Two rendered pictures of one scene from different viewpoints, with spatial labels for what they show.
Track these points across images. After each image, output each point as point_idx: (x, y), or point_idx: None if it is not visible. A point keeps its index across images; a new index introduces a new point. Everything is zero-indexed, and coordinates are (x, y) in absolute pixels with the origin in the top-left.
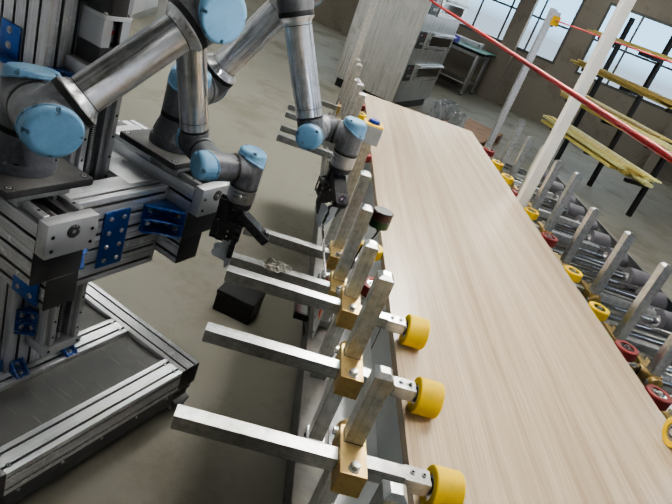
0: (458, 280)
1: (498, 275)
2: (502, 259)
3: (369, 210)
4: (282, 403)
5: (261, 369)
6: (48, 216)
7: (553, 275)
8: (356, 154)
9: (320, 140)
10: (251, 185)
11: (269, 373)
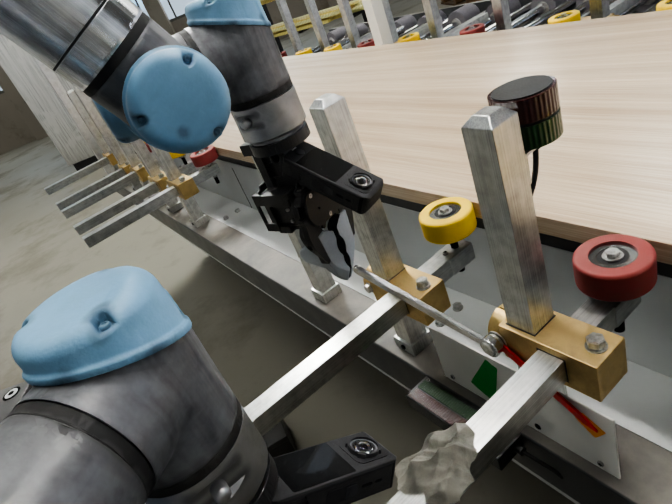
0: (588, 121)
1: (571, 77)
2: (520, 69)
3: (507, 115)
4: (459, 501)
5: (383, 491)
6: None
7: (573, 32)
8: (287, 71)
9: (221, 74)
10: (215, 418)
11: (396, 483)
